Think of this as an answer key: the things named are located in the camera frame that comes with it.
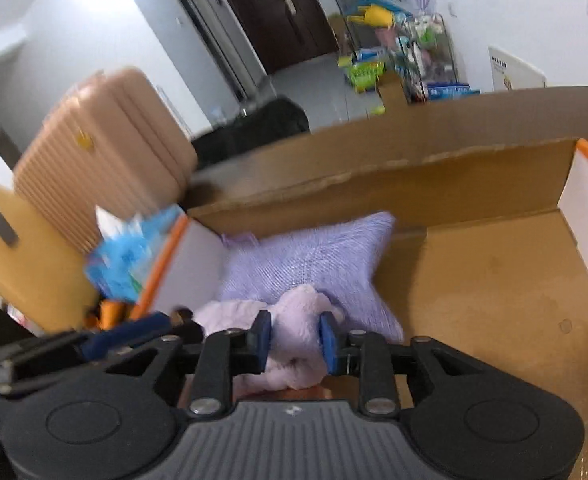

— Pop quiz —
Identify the pink ribbed suitcase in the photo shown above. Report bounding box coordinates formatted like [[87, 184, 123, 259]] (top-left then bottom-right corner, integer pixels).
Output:
[[14, 67, 197, 254]]

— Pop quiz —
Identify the orange black strap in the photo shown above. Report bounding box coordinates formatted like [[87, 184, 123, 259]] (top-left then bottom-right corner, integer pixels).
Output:
[[85, 299, 140, 330]]

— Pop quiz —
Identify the lavender towel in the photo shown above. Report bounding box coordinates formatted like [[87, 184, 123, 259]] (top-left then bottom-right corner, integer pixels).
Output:
[[194, 284, 346, 398]]

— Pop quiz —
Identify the dark entrance door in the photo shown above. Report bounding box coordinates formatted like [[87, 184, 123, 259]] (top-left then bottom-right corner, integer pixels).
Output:
[[227, 0, 338, 75]]

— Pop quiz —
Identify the wire storage cart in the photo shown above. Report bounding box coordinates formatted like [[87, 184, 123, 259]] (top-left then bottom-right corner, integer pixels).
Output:
[[393, 13, 459, 103]]

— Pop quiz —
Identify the yellow blue toy pile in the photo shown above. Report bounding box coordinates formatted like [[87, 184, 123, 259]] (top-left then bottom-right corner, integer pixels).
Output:
[[346, 0, 413, 29]]

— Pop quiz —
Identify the red cardboard box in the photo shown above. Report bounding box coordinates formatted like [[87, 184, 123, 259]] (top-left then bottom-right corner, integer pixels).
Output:
[[128, 136, 588, 480]]

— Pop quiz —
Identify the blue tissue pack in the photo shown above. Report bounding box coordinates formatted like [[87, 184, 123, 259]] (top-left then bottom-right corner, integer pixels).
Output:
[[84, 205, 183, 304]]

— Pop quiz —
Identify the yellow thermos jug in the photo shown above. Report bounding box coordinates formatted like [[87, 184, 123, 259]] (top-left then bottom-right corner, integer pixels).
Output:
[[0, 185, 97, 333]]

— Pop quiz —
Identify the purple drawstring pouch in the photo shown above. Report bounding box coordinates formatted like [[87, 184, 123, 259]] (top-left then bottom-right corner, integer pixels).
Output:
[[217, 211, 405, 342]]

